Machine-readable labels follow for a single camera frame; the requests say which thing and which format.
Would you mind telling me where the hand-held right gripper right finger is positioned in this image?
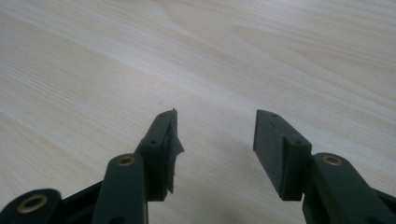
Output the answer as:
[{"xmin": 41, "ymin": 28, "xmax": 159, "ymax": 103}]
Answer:
[{"xmin": 252, "ymin": 108, "xmax": 396, "ymax": 224}]

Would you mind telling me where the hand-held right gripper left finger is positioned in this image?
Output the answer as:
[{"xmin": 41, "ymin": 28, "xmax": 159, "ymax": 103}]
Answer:
[{"xmin": 92, "ymin": 108, "xmax": 185, "ymax": 224}]

